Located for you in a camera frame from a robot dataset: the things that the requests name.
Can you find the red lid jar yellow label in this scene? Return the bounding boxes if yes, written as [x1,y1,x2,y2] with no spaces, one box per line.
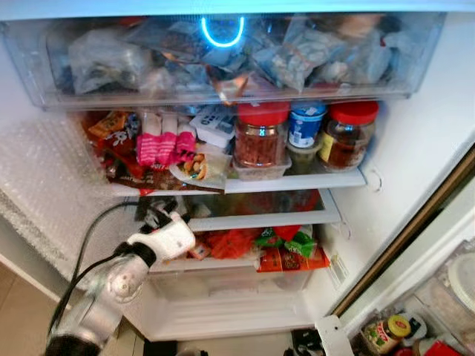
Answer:
[321,101,379,171]

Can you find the green packet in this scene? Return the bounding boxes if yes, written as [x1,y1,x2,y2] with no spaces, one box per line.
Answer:
[256,228,318,259]

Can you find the white flat box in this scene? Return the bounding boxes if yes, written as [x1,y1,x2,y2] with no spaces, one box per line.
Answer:
[189,105,237,153]

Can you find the orange snack packet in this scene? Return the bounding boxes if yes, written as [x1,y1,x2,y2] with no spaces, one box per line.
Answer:
[88,111,142,160]

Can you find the pink white packets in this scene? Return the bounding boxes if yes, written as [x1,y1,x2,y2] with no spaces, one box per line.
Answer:
[137,111,197,168]

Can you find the clear fridge drawer with bags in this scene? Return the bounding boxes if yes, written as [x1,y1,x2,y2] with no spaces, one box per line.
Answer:
[0,11,446,111]

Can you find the wide glass fridge shelf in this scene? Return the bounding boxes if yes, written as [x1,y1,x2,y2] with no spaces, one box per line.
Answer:
[111,167,367,197]

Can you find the red orange flat packet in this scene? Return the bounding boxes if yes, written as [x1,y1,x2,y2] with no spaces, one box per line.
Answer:
[258,245,331,273]

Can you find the red mesh bag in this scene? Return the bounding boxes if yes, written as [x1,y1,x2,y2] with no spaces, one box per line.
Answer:
[204,228,261,260]

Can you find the clear bubble wrap sheet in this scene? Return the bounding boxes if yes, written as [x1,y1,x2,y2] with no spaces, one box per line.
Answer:
[0,111,142,283]

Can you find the white fridge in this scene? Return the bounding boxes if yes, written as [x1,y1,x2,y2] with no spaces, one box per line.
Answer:
[0,0,475,342]

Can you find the red lid jar dried food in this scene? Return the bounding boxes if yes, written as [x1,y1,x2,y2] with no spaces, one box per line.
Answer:
[235,102,290,168]

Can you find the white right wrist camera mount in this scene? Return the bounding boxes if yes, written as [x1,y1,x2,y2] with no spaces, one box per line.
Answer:
[315,315,356,356]

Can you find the printed food package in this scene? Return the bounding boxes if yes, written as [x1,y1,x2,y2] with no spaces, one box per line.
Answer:
[169,145,232,192]

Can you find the fridge door with bins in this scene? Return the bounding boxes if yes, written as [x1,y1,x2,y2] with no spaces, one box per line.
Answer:
[330,148,475,356]

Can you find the blue white plastic tub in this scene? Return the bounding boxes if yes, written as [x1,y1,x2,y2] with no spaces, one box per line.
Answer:
[288,102,328,149]

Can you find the white lid clear container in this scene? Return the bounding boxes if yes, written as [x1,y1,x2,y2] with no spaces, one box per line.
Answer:
[434,252,475,327]

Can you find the red cap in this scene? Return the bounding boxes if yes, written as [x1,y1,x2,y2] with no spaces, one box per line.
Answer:
[423,340,461,356]

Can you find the clear plastic food box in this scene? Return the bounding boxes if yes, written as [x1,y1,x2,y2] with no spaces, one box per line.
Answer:
[232,156,292,182]

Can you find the clear crisper drawer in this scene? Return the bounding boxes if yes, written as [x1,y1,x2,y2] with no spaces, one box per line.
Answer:
[148,256,327,301]

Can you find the short glass fridge shelf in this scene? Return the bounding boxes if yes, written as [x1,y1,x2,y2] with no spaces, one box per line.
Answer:
[186,189,342,232]

